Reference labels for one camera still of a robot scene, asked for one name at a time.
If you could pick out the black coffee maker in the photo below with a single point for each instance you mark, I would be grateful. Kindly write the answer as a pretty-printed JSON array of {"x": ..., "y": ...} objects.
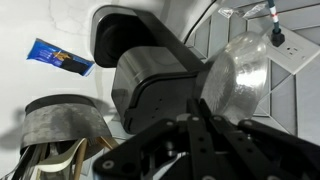
[{"x": 150, "y": 83}]

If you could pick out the pale gold spatula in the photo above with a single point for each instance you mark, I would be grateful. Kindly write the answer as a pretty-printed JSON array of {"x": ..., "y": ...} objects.
[{"x": 56, "y": 165}]

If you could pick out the steel utensil holder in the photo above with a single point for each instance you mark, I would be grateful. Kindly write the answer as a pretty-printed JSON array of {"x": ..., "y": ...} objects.
[{"x": 60, "y": 123}]

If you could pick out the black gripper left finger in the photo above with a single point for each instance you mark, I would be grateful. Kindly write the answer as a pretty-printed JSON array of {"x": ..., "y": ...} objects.
[{"x": 196, "y": 150}]

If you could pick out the flat wooden stirrer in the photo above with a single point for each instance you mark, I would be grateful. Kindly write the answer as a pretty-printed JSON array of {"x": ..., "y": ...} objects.
[{"x": 79, "y": 163}]

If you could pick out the white wall outlet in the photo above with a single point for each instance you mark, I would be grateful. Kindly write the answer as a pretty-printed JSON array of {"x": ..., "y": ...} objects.
[{"x": 296, "y": 51}]

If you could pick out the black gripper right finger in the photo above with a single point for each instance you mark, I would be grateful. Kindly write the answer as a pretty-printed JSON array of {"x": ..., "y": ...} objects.
[{"x": 266, "y": 156}]

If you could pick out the blue snack packet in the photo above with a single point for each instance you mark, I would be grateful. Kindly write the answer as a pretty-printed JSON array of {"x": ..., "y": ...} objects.
[{"x": 50, "y": 55}]

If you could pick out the clear plastic bag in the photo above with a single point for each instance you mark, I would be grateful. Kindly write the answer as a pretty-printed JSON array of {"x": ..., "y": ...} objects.
[{"x": 230, "y": 12}]

